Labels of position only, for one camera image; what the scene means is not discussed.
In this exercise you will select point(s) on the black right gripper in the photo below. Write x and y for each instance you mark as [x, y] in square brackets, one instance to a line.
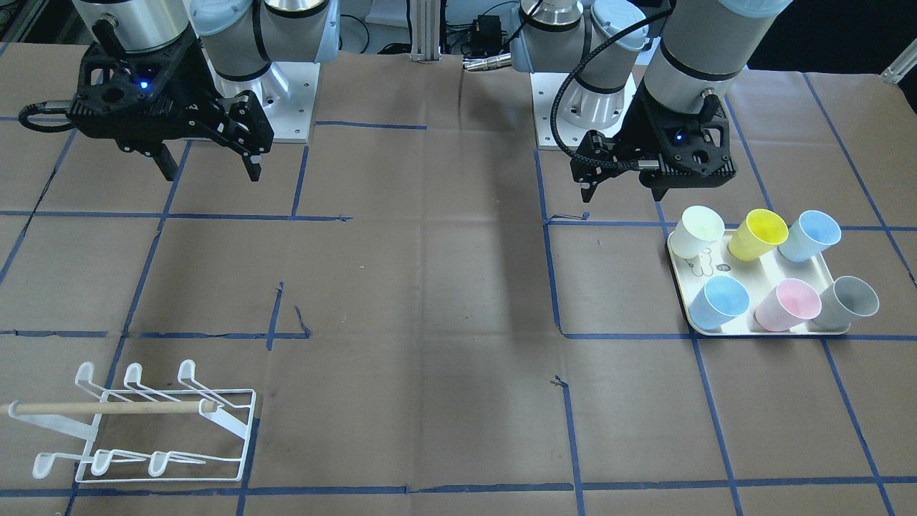
[192, 87]

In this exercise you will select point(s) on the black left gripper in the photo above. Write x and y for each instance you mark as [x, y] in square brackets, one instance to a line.
[640, 134]

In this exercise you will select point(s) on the white plastic cup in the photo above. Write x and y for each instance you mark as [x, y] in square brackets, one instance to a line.
[698, 228]

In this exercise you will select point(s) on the light blue plastic cup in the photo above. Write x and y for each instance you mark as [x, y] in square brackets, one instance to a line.
[720, 300]
[812, 233]

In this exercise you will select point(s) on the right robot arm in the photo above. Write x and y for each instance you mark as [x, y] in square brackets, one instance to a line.
[239, 39]

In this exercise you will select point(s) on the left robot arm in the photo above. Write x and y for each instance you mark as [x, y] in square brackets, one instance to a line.
[680, 54]

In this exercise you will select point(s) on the yellow plastic cup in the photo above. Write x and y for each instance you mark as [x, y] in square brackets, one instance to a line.
[761, 231]

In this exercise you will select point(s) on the pink plastic cup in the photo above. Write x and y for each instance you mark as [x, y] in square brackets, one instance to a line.
[791, 302]

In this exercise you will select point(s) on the grey plastic cup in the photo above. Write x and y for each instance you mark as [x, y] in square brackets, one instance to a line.
[845, 301]

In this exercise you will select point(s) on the cream plastic tray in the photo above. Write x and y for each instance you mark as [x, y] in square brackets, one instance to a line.
[758, 277]

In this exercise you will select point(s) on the small black electronics box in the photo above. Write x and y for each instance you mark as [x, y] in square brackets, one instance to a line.
[484, 38]

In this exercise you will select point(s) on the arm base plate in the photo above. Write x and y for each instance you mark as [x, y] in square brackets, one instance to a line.
[286, 100]
[580, 110]

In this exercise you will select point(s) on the aluminium frame post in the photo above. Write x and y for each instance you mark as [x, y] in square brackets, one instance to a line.
[424, 24]

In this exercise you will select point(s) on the white wire cup rack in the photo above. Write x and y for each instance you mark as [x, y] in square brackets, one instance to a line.
[134, 433]

